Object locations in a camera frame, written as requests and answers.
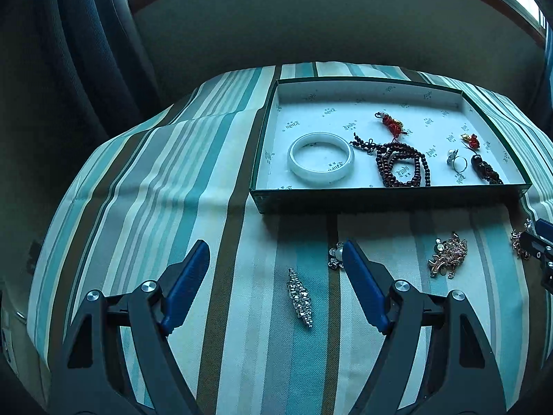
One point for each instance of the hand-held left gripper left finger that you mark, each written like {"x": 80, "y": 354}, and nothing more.
{"x": 185, "y": 285}

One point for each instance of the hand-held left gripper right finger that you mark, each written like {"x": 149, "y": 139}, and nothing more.
{"x": 367, "y": 287}

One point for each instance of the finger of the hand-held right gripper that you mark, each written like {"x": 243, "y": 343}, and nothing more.
{"x": 545, "y": 228}
{"x": 538, "y": 246}

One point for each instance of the long rhinestone brooch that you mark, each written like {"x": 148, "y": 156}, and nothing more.
{"x": 300, "y": 296}

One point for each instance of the dark carved pendant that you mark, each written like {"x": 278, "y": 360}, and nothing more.
{"x": 479, "y": 166}

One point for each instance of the small red knot charm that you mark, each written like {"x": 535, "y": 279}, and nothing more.
{"x": 473, "y": 140}

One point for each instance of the white jade bangle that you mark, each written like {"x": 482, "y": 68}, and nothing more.
{"x": 322, "y": 175}

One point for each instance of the red knot charm gold bell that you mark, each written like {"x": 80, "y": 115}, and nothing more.
{"x": 391, "y": 123}

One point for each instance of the green cardboard tray box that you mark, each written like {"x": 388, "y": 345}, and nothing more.
{"x": 328, "y": 95}

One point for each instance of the small pearl flower brooch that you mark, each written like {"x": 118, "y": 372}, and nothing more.
{"x": 335, "y": 259}

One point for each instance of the gold crystal brooch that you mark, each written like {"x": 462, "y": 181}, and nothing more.
{"x": 449, "y": 255}

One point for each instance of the striped teal tablecloth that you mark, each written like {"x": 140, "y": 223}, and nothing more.
{"x": 151, "y": 181}

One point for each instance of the dark blue curtain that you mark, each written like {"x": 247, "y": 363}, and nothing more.
{"x": 548, "y": 65}
{"x": 95, "y": 30}

